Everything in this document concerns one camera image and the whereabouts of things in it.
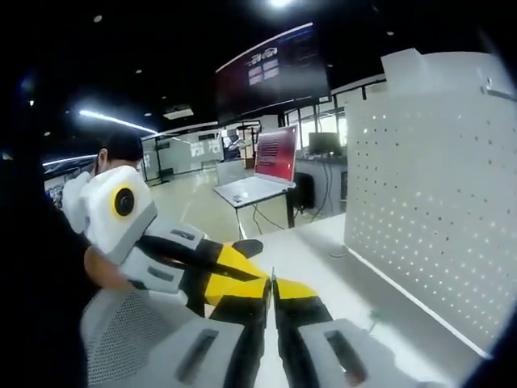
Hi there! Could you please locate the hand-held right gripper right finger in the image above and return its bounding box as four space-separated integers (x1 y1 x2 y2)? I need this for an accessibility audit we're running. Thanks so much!
273 277 401 388

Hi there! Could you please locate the long ceiling strip light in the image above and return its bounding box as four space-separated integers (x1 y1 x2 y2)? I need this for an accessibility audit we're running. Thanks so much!
78 108 159 135

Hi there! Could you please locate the white perforated mounting plate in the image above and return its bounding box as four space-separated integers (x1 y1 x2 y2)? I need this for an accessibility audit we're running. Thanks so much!
343 50 517 359

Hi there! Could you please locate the open laptop with red screen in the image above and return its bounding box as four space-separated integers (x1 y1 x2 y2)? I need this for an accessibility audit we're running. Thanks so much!
212 124 301 208

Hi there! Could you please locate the black computer monitor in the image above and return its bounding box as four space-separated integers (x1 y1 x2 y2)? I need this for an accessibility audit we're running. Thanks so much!
309 132 343 155

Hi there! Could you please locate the black-legged laptop table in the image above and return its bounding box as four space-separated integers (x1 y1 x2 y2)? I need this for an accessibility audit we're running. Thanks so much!
213 185 298 240

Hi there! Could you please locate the person's left hand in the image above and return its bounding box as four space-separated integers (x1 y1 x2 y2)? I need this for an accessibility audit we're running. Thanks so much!
83 245 137 290

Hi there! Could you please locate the grey metal bracket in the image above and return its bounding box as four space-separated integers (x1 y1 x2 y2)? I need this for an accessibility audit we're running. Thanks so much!
481 74 517 99

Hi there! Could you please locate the person's head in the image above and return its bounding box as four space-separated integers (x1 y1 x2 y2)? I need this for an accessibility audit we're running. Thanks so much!
95 131 143 173

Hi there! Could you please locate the large dark wall screen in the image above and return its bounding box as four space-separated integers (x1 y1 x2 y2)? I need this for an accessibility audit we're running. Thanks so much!
213 22 333 126

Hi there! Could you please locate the black computer tower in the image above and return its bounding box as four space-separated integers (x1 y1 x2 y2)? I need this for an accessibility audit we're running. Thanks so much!
294 172 317 212

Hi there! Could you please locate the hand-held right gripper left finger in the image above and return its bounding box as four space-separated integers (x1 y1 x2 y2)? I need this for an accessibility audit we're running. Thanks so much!
161 278 273 388

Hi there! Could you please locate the white rectangular box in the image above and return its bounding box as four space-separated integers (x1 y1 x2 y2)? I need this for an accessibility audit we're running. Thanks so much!
380 47 426 91

